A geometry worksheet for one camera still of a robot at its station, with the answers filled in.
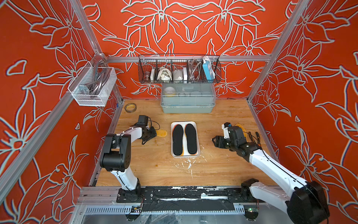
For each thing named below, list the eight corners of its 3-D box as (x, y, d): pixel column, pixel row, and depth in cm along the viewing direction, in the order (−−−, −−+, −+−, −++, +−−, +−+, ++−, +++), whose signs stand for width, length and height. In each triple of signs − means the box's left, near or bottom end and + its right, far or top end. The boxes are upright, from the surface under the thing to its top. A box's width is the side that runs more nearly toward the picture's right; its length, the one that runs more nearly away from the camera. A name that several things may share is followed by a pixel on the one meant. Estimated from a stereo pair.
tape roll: (124, 113, 114) (123, 111, 112) (127, 104, 120) (126, 102, 118) (135, 113, 114) (134, 111, 112) (137, 104, 120) (137, 102, 118)
